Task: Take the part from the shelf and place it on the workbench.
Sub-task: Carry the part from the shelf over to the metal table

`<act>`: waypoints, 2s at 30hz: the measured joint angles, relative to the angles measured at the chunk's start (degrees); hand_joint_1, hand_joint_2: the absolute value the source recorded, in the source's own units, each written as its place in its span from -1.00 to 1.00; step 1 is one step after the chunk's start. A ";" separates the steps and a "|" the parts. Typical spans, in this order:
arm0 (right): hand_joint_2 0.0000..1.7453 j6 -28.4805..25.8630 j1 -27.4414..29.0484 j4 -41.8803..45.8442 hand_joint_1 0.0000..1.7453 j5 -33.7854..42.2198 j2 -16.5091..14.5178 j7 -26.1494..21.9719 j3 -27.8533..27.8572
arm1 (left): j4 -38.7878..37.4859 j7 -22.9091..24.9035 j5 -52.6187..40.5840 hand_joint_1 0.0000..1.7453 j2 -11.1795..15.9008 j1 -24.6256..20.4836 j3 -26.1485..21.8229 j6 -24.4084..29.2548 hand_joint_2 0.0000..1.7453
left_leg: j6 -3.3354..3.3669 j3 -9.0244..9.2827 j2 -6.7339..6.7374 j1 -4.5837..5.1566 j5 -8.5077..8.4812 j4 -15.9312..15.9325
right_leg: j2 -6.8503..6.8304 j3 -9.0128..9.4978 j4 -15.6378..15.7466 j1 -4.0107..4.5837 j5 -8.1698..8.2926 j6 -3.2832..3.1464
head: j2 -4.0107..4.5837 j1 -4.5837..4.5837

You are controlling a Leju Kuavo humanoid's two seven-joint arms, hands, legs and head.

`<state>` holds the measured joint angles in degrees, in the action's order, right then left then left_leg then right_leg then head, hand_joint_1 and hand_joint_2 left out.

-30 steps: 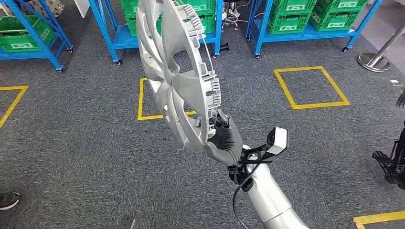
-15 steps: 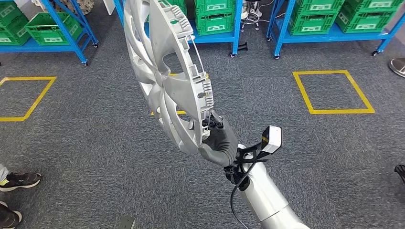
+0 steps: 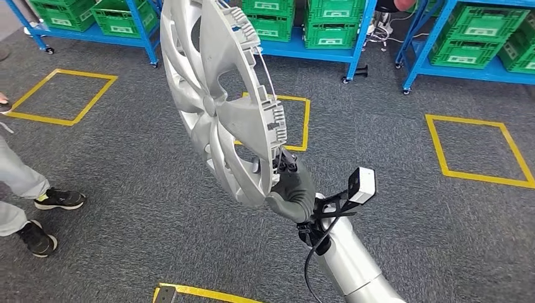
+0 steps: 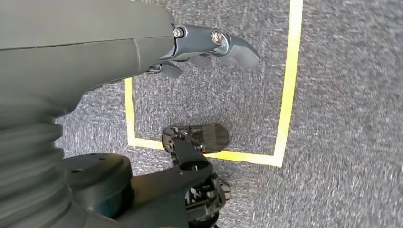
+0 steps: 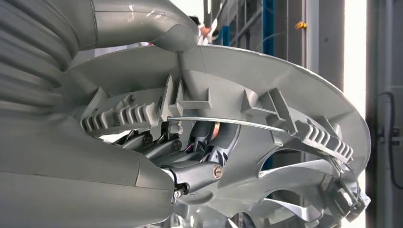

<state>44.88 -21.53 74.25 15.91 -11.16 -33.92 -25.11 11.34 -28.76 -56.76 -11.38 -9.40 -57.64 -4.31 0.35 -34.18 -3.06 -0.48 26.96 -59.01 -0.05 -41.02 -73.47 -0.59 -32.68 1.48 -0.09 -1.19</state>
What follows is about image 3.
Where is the white cable bundle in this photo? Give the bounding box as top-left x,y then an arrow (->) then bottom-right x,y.
364,10 -> 419,53

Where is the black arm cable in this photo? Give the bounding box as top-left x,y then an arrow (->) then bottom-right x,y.
303,215 -> 341,303

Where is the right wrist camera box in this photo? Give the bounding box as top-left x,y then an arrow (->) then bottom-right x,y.
348,167 -> 377,205

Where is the black camera bracket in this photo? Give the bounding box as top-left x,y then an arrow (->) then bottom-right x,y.
311,189 -> 360,222

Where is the yellow floor tape square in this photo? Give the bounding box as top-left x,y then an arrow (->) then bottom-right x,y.
233,92 -> 312,153
6,68 -> 119,127
425,114 -> 535,190

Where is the silver plastic hubcap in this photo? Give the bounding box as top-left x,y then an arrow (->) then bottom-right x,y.
160,0 -> 288,209

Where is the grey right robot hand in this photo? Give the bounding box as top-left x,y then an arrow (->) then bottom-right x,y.
250,148 -> 317,225

